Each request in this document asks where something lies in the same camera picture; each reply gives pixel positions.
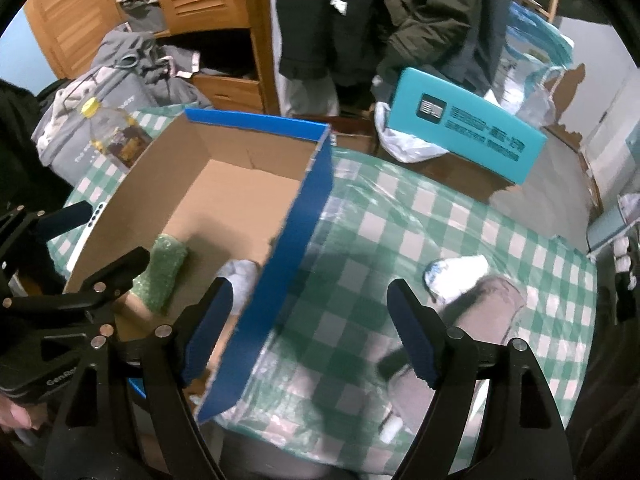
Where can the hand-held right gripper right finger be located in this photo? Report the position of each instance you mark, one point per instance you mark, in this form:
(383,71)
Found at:
(415,335)

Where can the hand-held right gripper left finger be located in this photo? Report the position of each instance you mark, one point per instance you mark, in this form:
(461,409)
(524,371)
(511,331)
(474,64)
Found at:
(207,330)

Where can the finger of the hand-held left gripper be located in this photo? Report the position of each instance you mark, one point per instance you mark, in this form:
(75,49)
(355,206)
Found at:
(65,216)
(122,270)

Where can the white grey patterned sock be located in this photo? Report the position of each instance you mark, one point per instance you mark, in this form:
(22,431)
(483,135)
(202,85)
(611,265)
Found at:
(242,275)

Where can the taupe grey garment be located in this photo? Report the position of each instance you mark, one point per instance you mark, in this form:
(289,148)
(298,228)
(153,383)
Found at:
(482,310)

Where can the blue cardboard box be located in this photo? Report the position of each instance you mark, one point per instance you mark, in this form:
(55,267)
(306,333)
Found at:
(220,185)

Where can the person's left hand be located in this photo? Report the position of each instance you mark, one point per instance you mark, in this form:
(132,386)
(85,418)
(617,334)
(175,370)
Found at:
(15,415)

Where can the dark cloth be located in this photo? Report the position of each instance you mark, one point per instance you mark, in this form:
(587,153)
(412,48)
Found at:
(20,150)

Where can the small white plastic piece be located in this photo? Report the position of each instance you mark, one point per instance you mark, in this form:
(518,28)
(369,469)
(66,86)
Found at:
(392,427)

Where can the plastic bottle yellow cap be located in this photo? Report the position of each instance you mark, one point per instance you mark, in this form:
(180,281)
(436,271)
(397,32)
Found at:
(117,135)

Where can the green checkered tablecloth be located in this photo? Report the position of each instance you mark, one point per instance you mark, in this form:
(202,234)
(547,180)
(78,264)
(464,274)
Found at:
(410,210)

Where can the dark grey garment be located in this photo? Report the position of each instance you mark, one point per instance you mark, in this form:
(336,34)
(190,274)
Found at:
(145,70)

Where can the brown cardboard box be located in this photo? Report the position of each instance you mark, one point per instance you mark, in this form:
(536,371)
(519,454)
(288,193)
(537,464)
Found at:
(465,175)

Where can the white plastic bag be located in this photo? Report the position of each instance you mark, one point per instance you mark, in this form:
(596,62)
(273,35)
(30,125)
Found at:
(400,142)

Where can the blue grey panel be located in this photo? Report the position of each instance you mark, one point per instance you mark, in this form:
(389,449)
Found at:
(605,230)

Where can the small white bottles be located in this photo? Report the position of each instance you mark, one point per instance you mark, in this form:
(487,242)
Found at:
(624,260)

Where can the light grey garment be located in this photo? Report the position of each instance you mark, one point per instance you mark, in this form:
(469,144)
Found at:
(142,0)

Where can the teal box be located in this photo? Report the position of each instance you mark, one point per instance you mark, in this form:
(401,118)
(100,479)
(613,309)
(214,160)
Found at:
(410,95)

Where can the pale hanging cloth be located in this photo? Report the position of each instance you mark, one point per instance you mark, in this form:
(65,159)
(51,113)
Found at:
(310,95)

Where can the clear plastic bag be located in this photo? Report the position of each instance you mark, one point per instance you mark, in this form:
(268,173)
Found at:
(540,100)

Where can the blue white plastic package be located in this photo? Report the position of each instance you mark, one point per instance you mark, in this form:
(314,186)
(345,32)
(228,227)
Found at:
(525,50)

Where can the olive hanging jacket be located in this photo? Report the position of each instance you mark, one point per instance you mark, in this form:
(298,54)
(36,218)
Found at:
(430,15)

